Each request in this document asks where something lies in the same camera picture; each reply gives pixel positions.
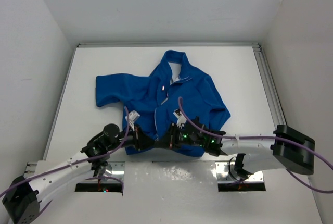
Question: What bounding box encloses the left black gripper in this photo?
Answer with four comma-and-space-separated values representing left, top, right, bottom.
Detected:
108, 124, 155, 152

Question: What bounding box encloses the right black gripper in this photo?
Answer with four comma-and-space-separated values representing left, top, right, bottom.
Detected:
153, 122, 204, 150

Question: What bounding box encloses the blue zip jacket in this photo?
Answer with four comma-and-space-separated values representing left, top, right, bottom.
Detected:
95, 50, 230, 141

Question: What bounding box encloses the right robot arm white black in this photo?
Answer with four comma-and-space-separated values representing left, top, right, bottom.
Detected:
155, 117, 315, 179

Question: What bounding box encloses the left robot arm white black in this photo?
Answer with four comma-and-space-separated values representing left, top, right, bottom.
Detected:
1, 124, 155, 223

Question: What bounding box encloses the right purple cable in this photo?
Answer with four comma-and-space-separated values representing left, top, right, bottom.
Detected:
177, 96, 333, 193

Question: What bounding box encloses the purple cable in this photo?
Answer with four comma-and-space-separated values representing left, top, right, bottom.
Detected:
177, 96, 333, 193
0, 106, 131, 219

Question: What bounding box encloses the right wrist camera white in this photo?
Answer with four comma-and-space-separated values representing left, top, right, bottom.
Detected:
173, 109, 187, 129

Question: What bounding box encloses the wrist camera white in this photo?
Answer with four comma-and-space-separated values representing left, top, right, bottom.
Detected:
173, 109, 187, 129
125, 110, 140, 129

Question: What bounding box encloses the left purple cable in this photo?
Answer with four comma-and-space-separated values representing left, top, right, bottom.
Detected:
0, 106, 131, 219

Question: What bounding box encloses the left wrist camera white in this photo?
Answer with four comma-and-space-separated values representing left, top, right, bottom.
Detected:
125, 110, 140, 129

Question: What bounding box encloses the metal base plate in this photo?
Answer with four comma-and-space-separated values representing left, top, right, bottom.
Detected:
94, 161, 264, 184

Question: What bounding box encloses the aluminium frame rail right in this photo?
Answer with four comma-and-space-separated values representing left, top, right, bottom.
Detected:
253, 44, 287, 126

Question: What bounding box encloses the aluminium frame rail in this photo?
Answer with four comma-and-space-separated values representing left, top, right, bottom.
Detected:
253, 44, 287, 126
77, 42, 260, 48

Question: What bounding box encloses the aluminium frame rail back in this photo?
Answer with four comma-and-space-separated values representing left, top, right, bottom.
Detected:
77, 42, 260, 48

